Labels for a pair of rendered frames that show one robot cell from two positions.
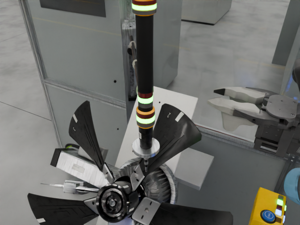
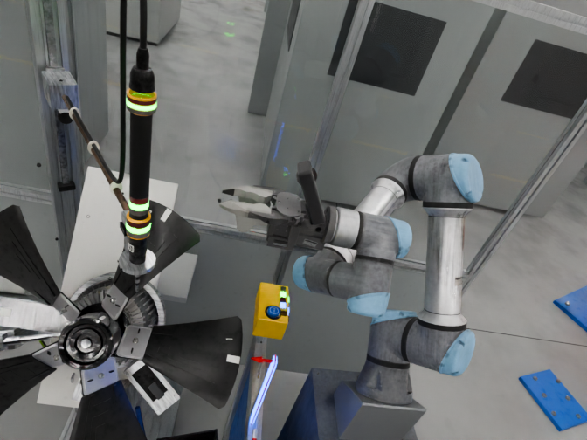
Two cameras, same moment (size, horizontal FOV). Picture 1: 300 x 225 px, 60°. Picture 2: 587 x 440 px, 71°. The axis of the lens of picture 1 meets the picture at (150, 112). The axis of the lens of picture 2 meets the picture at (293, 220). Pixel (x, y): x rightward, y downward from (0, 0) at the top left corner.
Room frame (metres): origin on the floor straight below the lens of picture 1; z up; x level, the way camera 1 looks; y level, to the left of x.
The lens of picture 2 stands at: (-0.13, 0.15, 2.10)
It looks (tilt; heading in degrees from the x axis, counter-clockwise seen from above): 36 degrees down; 321
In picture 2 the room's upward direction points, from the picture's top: 18 degrees clockwise
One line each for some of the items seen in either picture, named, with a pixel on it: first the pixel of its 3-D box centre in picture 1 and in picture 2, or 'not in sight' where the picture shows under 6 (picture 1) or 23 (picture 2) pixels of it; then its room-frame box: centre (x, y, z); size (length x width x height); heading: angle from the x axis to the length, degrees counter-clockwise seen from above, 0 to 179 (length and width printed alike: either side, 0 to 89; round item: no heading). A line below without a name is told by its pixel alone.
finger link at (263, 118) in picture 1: (260, 114); (272, 214); (0.36, -0.19, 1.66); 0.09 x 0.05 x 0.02; 71
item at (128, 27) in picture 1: (130, 32); (59, 89); (1.11, 0.08, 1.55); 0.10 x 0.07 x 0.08; 7
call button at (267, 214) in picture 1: (268, 215); (273, 312); (0.54, -0.43, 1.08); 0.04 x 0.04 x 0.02
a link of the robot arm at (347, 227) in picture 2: not in sight; (341, 226); (0.32, -0.32, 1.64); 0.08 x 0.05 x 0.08; 152
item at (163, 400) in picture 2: not in sight; (155, 376); (0.49, -0.05, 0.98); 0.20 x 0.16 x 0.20; 152
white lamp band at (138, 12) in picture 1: (144, 10); (141, 106); (0.49, 0.01, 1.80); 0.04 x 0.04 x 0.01
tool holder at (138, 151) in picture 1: (145, 131); (135, 242); (0.50, 0.01, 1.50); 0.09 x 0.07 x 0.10; 7
